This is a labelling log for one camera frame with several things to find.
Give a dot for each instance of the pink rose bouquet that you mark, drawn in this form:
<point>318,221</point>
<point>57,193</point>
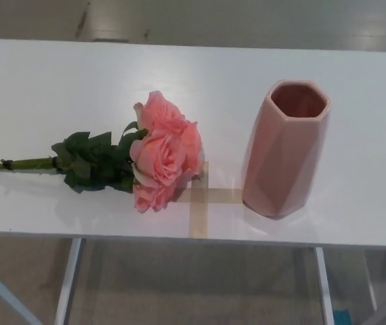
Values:
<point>166,152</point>

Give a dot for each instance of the pink faceted ceramic vase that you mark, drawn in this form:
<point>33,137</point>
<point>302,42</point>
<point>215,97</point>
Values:
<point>281,162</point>

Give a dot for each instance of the white table leg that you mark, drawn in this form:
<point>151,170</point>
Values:
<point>325,287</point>
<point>69,281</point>

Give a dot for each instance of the teal floor marker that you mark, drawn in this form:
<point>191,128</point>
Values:
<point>343,313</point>

